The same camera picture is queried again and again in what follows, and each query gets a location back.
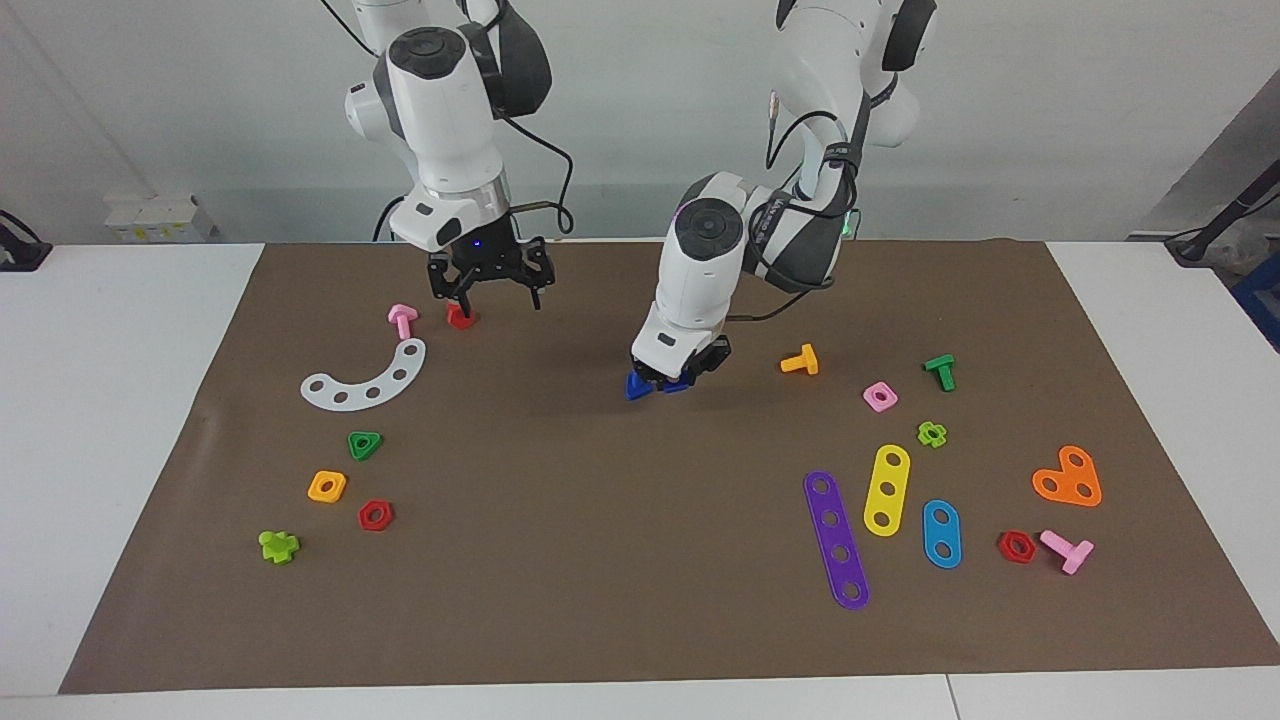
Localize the white curved hole plate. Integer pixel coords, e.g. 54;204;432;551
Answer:
300;338;428;413

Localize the brown table mat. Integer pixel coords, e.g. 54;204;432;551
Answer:
58;238;1280;695

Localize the yellow three-hole plate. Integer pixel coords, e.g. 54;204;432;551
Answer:
863;444;912;538

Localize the purple four-hole plate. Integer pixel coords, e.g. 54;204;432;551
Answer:
803;470;871;611

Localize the blue two-hole plate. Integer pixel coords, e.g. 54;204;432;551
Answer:
921;499;963;570

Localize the white background box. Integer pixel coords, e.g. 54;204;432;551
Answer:
105;195;216;243

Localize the orange heart plate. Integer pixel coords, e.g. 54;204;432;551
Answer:
1031;445;1103;508

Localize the black stand pole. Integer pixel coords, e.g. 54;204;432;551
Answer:
1165;165;1280;266

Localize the blue crate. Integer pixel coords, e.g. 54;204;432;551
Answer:
1232;250;1280;351

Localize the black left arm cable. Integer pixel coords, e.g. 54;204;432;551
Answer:
725;90;861;323

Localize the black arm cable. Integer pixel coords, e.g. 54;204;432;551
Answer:
495;110;577;236
725;90;861;323

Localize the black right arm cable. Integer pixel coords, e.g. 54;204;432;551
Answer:
495;110;577;236

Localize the black device with cable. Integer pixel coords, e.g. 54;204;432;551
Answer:
0;210;53;273

